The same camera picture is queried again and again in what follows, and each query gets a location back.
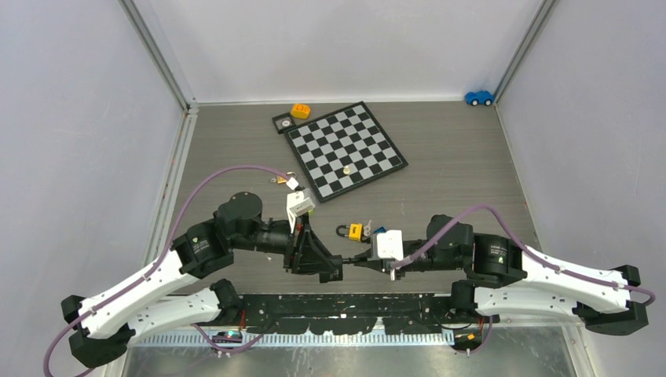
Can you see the orange toy block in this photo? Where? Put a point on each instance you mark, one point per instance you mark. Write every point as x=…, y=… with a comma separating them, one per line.
x=300, y=111

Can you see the yellow padlock black shackle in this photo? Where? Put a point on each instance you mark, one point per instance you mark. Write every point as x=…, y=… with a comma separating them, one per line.
x=354, y=231

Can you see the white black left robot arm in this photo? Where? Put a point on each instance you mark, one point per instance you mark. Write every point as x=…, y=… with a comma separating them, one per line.
x=105, y=326

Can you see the small black square tray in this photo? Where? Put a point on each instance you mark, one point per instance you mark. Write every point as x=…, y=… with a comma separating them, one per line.
x=283, y=122

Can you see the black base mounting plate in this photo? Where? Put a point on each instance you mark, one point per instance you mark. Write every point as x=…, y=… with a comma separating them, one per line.
x=355, y=314

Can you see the silver keys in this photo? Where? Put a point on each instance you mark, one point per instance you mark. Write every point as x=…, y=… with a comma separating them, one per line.
x=367, y=232

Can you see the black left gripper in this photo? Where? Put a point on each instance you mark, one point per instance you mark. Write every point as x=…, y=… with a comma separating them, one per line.
x=305, y=252

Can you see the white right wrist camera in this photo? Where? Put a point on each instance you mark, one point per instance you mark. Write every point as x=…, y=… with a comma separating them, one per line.
x=387, y=245

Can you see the small brass padlock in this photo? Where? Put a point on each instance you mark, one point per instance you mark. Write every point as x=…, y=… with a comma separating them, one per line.
x=283, y=179

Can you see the blue toy car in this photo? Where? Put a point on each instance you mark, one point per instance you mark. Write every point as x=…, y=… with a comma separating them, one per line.
x=475, y=98

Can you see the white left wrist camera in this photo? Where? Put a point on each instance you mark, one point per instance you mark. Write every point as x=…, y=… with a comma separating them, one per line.
x=299, y=202

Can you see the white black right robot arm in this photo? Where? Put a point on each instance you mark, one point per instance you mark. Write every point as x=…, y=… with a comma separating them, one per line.
x=502, y=278

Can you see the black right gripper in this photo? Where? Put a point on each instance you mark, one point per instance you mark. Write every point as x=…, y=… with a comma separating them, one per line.
x=379, y=265

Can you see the black white chessboard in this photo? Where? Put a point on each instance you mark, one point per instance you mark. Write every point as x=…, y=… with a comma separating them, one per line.
x=350, y=136

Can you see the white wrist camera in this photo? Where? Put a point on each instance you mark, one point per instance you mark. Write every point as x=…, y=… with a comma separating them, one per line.
x=299, y=202
x=387, y=245

